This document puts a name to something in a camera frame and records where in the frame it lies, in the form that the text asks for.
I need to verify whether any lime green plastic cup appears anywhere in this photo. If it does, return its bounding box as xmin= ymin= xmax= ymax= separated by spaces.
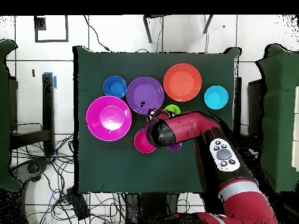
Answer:
xmin=164 ymin=104 xmax=181 ymax=115

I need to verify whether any red small bowl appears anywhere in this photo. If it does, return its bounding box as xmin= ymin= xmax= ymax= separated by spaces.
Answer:
xmin=133 ymin=128 xmax=157 ymax=154

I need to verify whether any wide purple bowl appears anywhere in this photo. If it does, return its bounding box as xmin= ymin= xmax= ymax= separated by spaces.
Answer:
xmin=126 ymin=76 xmax=165 ymax=116

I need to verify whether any purple plastic cup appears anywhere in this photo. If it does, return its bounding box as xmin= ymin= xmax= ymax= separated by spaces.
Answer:
xmin=166 ymin=142 xmax=183 ymax=152

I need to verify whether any wide orange bowl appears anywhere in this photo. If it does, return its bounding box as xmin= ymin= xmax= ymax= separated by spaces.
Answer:
xmin=163 ymin=63 xmax=202 ymax=103

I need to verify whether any dark blue small bowl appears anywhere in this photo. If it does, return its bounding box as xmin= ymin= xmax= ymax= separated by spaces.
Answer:
xmin=103 ymin=75 xmax=128 ymax=99

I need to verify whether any light blue small bowl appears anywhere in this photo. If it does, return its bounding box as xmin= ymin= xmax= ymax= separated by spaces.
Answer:
xmin=203 ymin=85 xmax=229 ymax=110

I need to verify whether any large pink bowl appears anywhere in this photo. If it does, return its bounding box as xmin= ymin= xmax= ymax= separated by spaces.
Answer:
xmin=85 ymin=95 xmax=133 ymax=142

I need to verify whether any dark green tablecloth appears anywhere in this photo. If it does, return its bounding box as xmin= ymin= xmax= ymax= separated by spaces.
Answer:
xmin=73 ymin=45 xmax=241 ymax=195

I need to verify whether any green-clothed side table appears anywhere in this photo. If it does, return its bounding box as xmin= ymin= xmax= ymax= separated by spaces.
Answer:
xmin=253 ymin=44 xmax=299 ymax=193
xmin=0 ymin=39 xmax=23 ymax=192

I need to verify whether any black power strip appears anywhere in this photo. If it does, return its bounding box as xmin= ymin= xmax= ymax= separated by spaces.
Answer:
xmin=65 ymin=186 xmax=91 ymax=221

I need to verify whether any black round machine base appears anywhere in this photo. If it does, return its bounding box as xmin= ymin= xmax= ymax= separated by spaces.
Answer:
xmin=10 ymin=158 xmax=50 ymax=183

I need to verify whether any black camera stand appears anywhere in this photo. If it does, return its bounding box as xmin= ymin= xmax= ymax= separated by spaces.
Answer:
xmin=142 ymin=14 xmax=215 ymax=44

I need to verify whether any black bench frame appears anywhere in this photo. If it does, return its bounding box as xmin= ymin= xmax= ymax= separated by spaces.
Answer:
xmin=9 ymin=73 xmax=56 ymax=156
xmin=234 ymin=76 xmax=266 ymax=141

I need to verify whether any thin black floor cable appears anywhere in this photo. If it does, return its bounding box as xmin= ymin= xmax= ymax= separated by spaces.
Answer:
xmin=83 ymin=15 xmax=113 ymax=53

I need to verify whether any tangle of floor cables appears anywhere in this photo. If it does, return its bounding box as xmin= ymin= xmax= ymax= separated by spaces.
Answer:
xmin=11 ymin=122 xmax=128 ymax=224

